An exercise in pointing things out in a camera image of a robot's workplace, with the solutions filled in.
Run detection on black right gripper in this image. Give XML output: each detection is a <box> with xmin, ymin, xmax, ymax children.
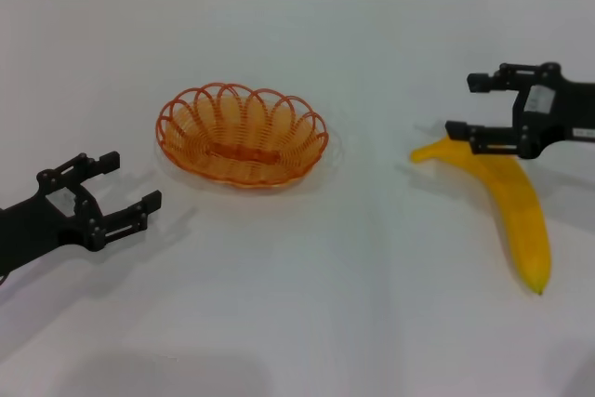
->
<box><xmin>444</xmin><ymin>61</ymin><xmax>595</xmax><ymax>160</ymax></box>

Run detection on yellow banana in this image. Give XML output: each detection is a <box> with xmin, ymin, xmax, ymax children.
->
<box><xmin>410</xmin><ymin>135</ymin><xmax>553</xmax><ymax>297</ymax></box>

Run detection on orange woven plastic basket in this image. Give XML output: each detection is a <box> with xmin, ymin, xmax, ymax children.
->
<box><xmin>155</xmin><ymin>82</ymin><xmax>330</xmax><ymax>191</ymax></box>

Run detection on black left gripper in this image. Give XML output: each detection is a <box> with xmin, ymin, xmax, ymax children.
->
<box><xmin>0</xmin><ymin>151</ymin><xmax>164</xmax><ymax>273</ymax></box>

